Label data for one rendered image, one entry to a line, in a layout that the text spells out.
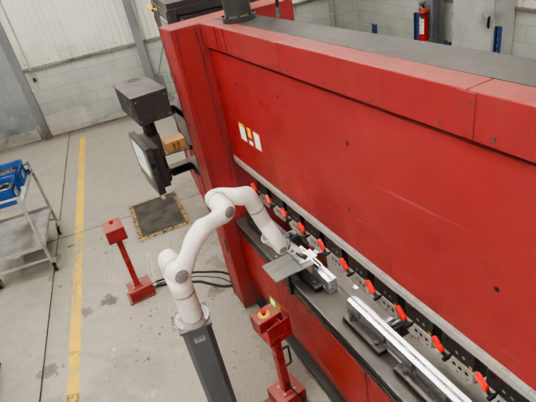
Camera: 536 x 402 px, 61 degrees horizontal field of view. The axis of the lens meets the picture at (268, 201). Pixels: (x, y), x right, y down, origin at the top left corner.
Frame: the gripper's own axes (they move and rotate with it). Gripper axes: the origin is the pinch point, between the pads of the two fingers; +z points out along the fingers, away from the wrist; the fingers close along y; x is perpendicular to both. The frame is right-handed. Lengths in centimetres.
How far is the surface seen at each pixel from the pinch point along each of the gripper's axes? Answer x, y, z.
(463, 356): -17, -120, -21
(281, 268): 13.3, -0.1, -7.8
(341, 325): 15, -48, 7
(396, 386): 16, -92, 6
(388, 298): -16, -78, -18
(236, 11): -94, 54, -95
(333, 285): 2.6, -24.4, 10.8
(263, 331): 50, -11, -1
